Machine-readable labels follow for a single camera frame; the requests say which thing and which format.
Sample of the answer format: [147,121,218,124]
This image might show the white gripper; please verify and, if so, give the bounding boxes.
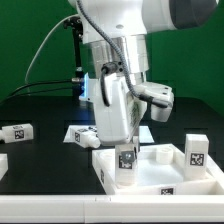
[93,74,147,169]

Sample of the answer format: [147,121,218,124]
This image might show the white square table top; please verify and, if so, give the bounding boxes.
[92,144,224,195]

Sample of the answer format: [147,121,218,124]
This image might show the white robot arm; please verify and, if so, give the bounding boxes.
[68,0,219,169]

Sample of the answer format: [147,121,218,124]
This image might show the white left obstacle block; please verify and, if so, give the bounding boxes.
[0,154,8,181]

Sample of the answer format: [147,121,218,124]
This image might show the white marker base plate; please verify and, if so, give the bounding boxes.
[63,125,154,143]

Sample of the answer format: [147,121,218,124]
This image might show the white front obstacle rail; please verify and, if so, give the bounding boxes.
[0,195,224,223]

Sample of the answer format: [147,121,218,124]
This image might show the black cables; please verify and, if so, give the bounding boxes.
[0,79,84,107]

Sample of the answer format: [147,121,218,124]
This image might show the grey braided arm hose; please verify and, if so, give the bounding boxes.
[75,0,171,109]

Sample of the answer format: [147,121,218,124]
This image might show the black camera stand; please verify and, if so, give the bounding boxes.
[63,15,85,97]

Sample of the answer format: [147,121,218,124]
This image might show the grey cable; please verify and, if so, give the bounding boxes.
[24,14,78,94]

